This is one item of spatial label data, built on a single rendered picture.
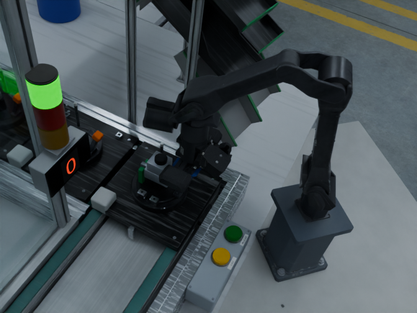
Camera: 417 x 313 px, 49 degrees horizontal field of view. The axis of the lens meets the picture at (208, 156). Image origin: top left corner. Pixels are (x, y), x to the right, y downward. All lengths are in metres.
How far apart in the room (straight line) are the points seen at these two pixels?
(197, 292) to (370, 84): 2.52
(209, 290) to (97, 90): 0.81
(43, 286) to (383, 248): 0.87
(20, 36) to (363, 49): 3.12
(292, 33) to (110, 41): 2.04
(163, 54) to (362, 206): 0.88
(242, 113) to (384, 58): 2.44
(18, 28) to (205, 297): 0.65
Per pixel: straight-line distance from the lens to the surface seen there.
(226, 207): 1.15
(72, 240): 1.11
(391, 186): 1.49
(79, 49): 1.73
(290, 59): 0.78
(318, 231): 1.04
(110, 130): 1.28
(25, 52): 0.75
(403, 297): 1.30
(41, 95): 0.76
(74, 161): 0.91
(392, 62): 3.63
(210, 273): 1.05
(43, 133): 0.83
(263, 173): 1.36
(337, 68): 0.79
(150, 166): 1.05
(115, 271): 1.09
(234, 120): 1.26
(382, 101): 3.23
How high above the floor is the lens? 1.90
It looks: 49 degrees down
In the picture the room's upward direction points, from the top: 10 degrees clockwise
